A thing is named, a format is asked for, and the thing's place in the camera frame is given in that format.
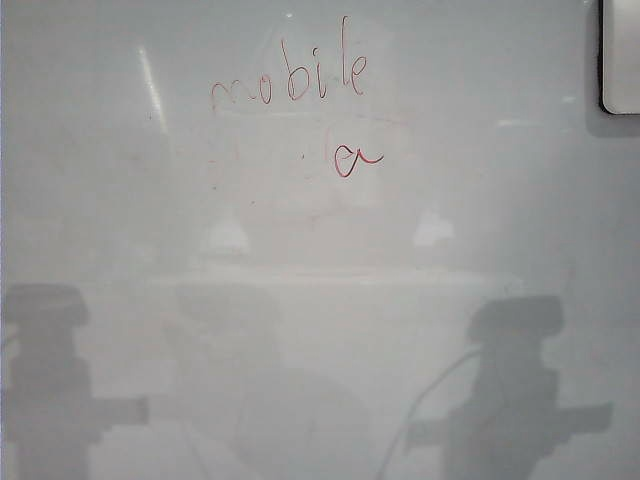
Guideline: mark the white glossy whiteboard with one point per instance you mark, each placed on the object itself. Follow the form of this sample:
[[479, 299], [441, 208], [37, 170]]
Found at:
[[300, 300]]

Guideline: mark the white whiteboard eraser black felt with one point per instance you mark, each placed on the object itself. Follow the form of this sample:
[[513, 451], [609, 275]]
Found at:
[[624, 55]]

